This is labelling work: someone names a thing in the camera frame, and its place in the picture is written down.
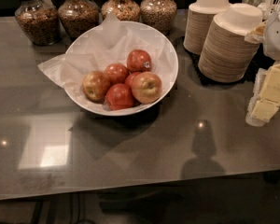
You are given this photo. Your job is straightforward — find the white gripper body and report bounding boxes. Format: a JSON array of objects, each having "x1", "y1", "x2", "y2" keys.
[{"x1": 263, "y1": 5, "x2": 280, "y2": 61}]

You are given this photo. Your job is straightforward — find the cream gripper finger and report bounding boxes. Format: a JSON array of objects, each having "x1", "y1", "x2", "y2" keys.
[
  {"x1": 245, "y1": 62, "x2": 280, "y2": 127},
  {"x1": 245, "y1": 22, "x2": 266, "y2": 44}
]

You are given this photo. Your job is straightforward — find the red apple with sticker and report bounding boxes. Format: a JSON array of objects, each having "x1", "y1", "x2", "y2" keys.
[{"x1": 126, "y1": 49, "x2": 152, "y2": 73}]

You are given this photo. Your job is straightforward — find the yellow-red apple right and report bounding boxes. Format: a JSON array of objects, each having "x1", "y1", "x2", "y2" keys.
[{"x1": 131, "y1": 72, "x2": 162, "y2": 104}]

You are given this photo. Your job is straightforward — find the red apple hidden centre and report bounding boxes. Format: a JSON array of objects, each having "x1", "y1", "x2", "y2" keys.
[{"x1": 124, "y1": 72, "x2": 139, "y2": 88}]

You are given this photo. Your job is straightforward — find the red apple middle back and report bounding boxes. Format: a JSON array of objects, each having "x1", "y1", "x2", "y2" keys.
[{"x1": 104, "y1": 63, "x2": 129, "y2": 85}]

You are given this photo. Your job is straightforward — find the red apple front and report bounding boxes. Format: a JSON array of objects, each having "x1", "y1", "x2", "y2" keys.
[{"x1": 105, "y1": 83, "x2": 134, "y2": 111}]

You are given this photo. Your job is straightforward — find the white bowl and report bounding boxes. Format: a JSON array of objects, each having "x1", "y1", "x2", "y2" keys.
[{"x1": 61, "y1": 21, "x2": 179, "y2": 117}]

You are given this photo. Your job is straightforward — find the yellowish apple left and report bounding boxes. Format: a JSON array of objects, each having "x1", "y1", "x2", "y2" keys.
[{"x1": 82, "y1": 71, "x2": 111, "y2": 102}]

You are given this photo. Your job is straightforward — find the back stack paper bowls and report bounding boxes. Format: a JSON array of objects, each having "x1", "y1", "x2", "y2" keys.
[{"x1": 183, "y1": 0, "x2": 231, "y2": 55}]

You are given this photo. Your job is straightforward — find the glass cereal jar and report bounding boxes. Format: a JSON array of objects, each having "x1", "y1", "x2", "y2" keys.
[
  {"x1": 15, "y1": 0, "x2": 60, "y2": 46},
  {"x1": 140, "y1": 0, "x2": 177, "y2": 35},
  {"x1": 58, "y1": 0, "x2": 99, "y2": 39},
  {"x1": 101, "y1": 0, "x2": 140, "y2": 21}
]

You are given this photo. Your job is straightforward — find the white paper liner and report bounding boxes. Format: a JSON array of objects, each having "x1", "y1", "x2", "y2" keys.
[{"x1": 37, "y1": 13, "x2": 175, "y2": 114}]

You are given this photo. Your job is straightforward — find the glass cereal jar far left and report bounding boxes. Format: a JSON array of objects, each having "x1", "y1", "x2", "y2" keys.
[{"x1": 15, "y1": 0, "x2": 60, "y2": 46}]

